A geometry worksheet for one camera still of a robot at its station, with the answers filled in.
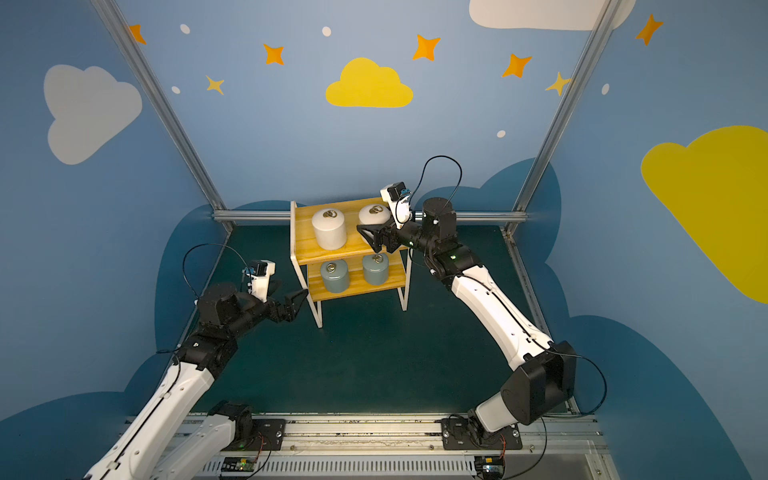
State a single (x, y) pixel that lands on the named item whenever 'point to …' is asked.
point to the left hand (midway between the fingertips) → (292, 282)
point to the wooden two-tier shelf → (332, 258)
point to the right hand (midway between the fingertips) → (375, 215)
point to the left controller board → (238, 464)
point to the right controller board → (491, 467)
